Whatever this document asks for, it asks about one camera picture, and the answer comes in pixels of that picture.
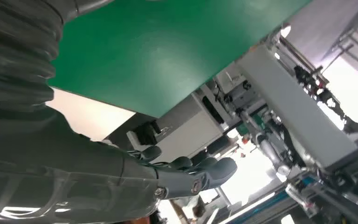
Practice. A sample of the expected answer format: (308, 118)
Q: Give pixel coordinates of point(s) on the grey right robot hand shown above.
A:
(58, 173)

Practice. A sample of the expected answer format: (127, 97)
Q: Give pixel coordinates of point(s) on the grey white machine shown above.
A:
(290, 105)

